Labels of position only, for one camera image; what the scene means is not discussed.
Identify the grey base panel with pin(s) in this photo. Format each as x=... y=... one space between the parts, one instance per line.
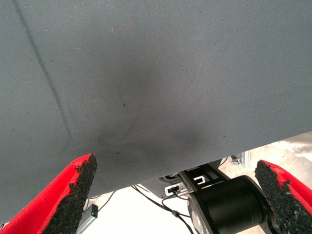
x=153 y=186

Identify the grey caster wheel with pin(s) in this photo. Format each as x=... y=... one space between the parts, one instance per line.
x=235 y=160

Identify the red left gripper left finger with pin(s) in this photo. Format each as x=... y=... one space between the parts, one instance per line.
x=48 y=204

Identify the grey metal bar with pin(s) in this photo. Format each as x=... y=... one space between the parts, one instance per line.
x=87 y=223

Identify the dark grey table cloth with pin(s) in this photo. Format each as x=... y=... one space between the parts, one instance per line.
x=146 y=73

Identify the aluminium profile leg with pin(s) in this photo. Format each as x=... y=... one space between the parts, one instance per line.
x=245 y=158

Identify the small box with green light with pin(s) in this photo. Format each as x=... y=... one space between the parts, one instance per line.
x=94 y=211

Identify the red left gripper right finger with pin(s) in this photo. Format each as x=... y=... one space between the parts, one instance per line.
x=287 y=202

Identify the silver connector socket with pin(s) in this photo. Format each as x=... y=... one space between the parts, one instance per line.
x=168 y=190

